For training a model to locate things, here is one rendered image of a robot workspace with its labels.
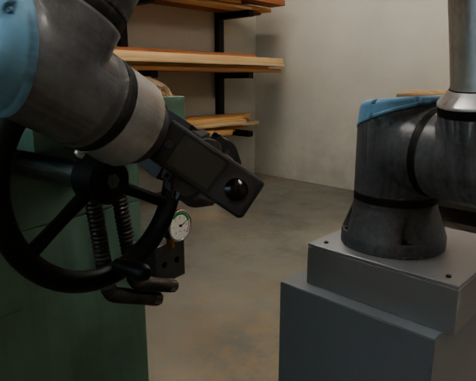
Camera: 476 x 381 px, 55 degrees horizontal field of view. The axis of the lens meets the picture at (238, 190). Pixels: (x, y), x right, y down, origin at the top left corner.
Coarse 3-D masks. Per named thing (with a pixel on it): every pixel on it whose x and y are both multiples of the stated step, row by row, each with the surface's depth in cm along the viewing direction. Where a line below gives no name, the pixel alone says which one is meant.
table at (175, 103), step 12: (168, 96) 90; (180, 96) 93; (168, 108) 90; (180, 108) 93; (24, 132) 59; (36, 132) 59; (24, 144) 60; (36, 144) 59; (48, 144) 60; (60, 144) 62
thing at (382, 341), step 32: (288, 288) 89; (320, 288) 87; (288, 320) 90; (320, 320) 84; (352, 320) 79; (384, 320) 75; (288, 352) 91; (320, 352) 86; (352, 352) 80; (384, 352) 76; (416, 352) 72; (448, 352) 75
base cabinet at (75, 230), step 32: (0, 256) 67; (64, 256) 76; (0, 288) 68; (32, 288) 72; (0, 320) 68; (32, 320) 72; (64, 320) 77; (96, 320) 83; (128, 320) 89; (0, 352) 69; (32, 352) 73; (64, 352) 78; (96, 352) 84; (128, 352) 90
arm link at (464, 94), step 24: (456, 0) 61; (456, 24) 62; (456, 48) 63; (456, 72) 64; (456, 96) 64; (432, 120) 72; (456, 120) 64; (432, 144) 70; (456, 144) 65; (432, 168) 70; (456, 168) 66; (432, 192) 73; (456, 192) 68
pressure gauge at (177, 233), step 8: (176, 216) 87; (184, 216) 89; (176, 224) 88; (184, 224) 89; (168, 232) 86; (176, 232) 88; (184, 232) 90; (168, 240) 90; (176, 240) 88; (168, 248) 90
